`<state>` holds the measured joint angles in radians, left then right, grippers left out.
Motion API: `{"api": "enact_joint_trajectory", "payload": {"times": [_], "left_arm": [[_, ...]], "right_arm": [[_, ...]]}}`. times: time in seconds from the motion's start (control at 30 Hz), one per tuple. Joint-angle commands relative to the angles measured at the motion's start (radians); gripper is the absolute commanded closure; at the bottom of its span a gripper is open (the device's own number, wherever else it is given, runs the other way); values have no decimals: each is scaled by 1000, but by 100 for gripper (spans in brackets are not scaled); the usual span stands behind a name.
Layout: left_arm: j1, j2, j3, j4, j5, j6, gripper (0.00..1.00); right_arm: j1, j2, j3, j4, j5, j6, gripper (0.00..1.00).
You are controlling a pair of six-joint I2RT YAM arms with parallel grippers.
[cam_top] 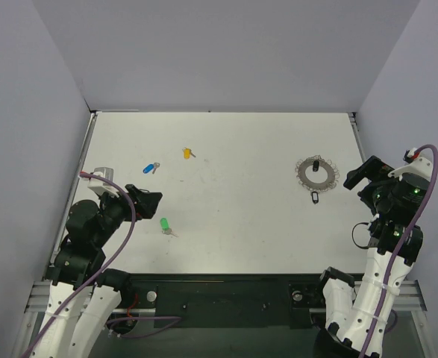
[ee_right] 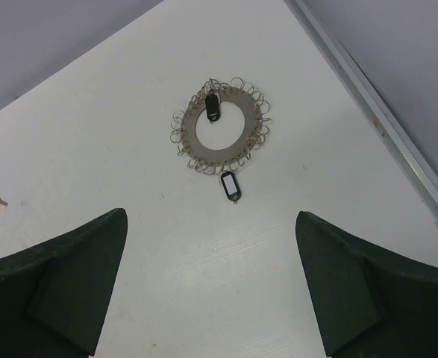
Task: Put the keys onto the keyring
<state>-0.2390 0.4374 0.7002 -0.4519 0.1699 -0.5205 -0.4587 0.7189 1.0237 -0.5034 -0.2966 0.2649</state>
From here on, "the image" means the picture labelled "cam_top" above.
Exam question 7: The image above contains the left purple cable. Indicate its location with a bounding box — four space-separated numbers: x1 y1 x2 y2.
24 172 184 358

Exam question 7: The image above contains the black tag key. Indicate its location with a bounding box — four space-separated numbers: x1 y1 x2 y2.
310 191 319 204

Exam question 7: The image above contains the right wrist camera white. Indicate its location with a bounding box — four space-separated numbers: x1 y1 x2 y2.
387 148 433 181

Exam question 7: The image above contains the metal disc with keyrings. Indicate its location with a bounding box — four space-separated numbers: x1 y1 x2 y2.
295 155 340 192

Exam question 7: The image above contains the yellow tag key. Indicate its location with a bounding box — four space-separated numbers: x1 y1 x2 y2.
183 148 195 160

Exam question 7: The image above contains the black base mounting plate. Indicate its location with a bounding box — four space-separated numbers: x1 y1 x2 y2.
114 274 325 329

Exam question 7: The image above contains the green tag key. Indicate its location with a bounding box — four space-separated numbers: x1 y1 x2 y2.
160 218 178 237

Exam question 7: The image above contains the blue tag key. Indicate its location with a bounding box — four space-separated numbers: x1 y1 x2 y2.
143 163 160 175

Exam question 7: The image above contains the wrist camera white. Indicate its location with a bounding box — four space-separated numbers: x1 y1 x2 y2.
80 167 118 197
387 148 433 181

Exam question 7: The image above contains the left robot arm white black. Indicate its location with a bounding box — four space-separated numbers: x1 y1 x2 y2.
23 183 163 357

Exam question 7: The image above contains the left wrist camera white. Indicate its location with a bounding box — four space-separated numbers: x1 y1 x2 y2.
80 167 118 197

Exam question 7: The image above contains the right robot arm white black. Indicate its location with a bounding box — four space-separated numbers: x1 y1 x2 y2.
313 155 433 357

